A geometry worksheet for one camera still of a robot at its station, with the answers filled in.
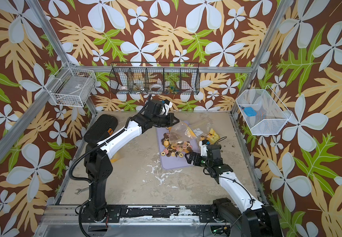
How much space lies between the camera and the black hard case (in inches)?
38.8

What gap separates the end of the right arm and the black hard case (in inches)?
24.6

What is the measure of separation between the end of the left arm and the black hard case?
45cm

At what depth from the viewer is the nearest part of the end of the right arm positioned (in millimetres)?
611

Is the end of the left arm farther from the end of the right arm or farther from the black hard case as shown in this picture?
the black hard case

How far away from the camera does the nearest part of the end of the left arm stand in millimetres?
635
